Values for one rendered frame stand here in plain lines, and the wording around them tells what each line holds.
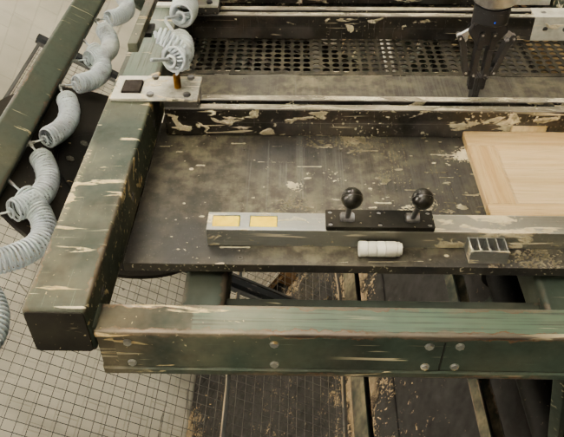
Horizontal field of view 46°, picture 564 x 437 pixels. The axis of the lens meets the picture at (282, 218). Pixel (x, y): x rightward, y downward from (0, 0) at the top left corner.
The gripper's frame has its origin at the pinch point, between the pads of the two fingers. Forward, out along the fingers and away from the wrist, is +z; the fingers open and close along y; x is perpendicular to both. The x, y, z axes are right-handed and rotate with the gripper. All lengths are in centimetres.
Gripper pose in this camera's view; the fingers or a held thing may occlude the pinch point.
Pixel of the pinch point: (475, 88)
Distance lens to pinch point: 160.6
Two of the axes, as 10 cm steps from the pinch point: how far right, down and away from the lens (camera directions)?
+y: -10.0, -0.1, 0.1
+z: 0.0, 7.4, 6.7
